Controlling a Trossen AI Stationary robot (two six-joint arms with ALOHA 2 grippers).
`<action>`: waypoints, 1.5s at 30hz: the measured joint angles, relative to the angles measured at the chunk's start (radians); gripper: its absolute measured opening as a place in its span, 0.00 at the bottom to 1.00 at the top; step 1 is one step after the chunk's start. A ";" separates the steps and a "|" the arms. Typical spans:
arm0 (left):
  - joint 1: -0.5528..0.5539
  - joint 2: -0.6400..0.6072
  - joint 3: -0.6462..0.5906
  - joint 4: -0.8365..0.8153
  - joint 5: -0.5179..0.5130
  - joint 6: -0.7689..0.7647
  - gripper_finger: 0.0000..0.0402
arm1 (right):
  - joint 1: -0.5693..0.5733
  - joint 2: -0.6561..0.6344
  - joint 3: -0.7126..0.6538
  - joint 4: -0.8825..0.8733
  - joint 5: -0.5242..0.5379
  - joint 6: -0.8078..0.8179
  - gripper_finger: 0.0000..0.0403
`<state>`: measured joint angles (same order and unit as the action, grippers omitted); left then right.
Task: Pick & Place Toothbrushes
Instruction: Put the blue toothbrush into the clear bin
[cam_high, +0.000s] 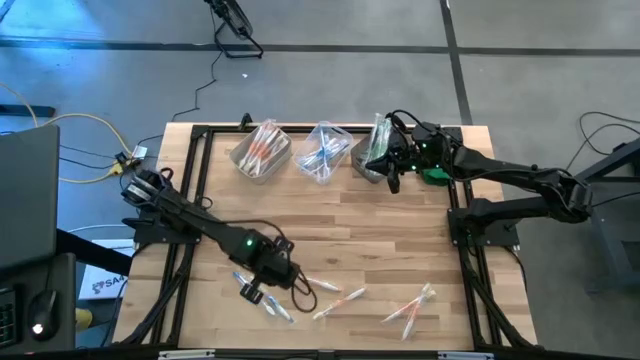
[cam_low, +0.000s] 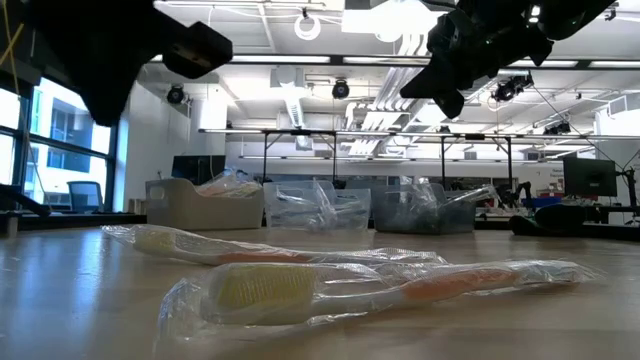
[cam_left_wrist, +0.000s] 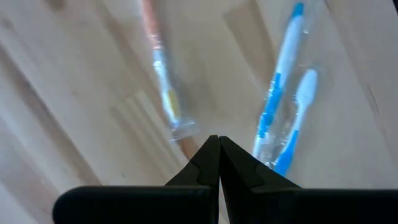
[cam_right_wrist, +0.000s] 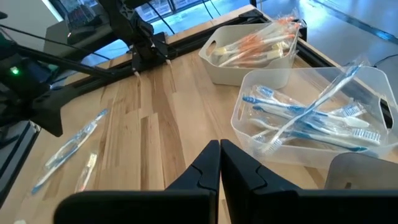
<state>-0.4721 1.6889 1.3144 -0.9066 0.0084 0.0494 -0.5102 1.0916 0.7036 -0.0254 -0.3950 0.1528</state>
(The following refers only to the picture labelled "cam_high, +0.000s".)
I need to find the clear plastic bin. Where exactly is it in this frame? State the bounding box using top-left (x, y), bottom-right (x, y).
top-left (292, 119), bottom-right (355, 185)

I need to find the white cardboard box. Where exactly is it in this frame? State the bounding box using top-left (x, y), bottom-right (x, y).
top-left (78, 238), bottom-right (137, 302)

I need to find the yellow cable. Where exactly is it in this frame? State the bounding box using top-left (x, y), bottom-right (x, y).
top-left (0, 82), bottom-right (136, 185)

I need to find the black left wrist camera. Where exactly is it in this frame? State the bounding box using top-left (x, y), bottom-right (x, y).
top-left (272, 235), bottom-right (296, 257)

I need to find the black computer mouse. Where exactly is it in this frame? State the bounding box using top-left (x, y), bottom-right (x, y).
top-left (27, 289), bottom-right (60, 344)

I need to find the yellow object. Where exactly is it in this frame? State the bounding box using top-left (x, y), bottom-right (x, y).
top-left (74, 308), bottom-right (104, 332)

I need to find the green toothbrush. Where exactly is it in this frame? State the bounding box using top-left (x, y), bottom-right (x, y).
top-left (360, 130), bottom-right (384, 174)
top-left (364, 119), bottom-right (392, 169)
top-left (363, 124), bottom-right (387, 169)
top-left (367, 112), bottom-right (395, 166)

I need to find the black floor cable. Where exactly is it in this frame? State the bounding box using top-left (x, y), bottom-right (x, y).
top-left (169, 49), bottom-right (224, 124)
top-left (559, 110), bottom-right (640, 184)

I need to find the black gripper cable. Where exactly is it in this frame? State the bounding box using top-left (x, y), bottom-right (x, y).
top-left (387, 109), bottom-right (426, 139)
top-left (199, 218), bottom-right (319, 314)

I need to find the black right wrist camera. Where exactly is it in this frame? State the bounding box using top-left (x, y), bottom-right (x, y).
top-left (411, 121), bottom-right (444, 147)

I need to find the silver metal bracket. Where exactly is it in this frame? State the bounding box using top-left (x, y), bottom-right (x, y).
top-left (157, 349), bottom-right (216, 360)
top-left (437, 350), bottom-right (496, 360)

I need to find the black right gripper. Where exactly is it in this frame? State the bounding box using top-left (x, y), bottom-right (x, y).
top-left (364, 127), bottom-right (454, 196)

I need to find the grey desk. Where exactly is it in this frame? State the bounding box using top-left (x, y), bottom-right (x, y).
top-left (0, 252), bottom-right (77, 354)

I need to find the black keyboard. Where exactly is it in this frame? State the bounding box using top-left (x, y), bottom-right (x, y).
top-left (0, 284), bottom-right (22, 350)

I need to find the grey translucent plastic bin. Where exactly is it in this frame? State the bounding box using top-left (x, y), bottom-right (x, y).
top-left (349, 119), bottom-right (401, 184)

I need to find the white plastic bin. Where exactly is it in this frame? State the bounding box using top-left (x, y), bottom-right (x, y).
top-left (228, 119), bottom-right (294, 185)

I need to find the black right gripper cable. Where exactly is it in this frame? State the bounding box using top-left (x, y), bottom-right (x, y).
top-left (387, 109), bottom-right (426, 139)

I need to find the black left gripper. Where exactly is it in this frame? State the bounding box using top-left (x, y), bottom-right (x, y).
top-left (233, 232), bottom-right (302, 306)

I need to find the dark grey monitor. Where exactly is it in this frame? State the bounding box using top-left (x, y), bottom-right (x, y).
top-left (0, 124), bottom-right (61, 274)

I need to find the orange toothbrush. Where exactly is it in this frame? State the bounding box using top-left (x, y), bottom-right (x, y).
top-left (239, 132), bottom-right (271, 169)
top-left (380, 287), bottom-right (437, 325)
top-left (264, 130), bottom-right (293, 160)
top-left (259, 134), bottom-right (292, 174)
top-left (311, 285), bottom-right (369, 323)
top-left (247, 118), bottom-right (279, 161)
top-left (252, 137), bottom-right (290, 177)
top-left (252, 130), bottom-right (285, 169)
top-left (244, 127), bottom-right (276, 171)
top-left (401, 282), bottom-right (434, 342)
top-left (305, 276), bottom-right (344, 294)

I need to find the black floor bar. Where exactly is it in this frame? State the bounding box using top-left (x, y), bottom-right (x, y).
top-left (0, 103), bottom-right (56, 119)

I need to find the power strip with plugs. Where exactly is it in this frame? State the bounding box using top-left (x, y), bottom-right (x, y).
top-left (107, 144), bottom-right (150, 177)

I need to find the grey metal stand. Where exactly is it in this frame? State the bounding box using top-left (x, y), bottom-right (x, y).
top-left (569, 137), bottom-right (640, 295)

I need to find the dark green triangular sheet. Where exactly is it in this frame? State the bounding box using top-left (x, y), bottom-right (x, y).
top-left (419, 167), bottom-right (452, 188)

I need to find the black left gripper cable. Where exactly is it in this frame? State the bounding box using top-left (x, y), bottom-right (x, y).
top-left (199, 218), bottom-right (319, 314)

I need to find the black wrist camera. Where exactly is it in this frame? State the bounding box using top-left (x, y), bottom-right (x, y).
top-left (272, 235), bottom-right (296, 257)
top-left (411, 121), bottom-right (444, 147)

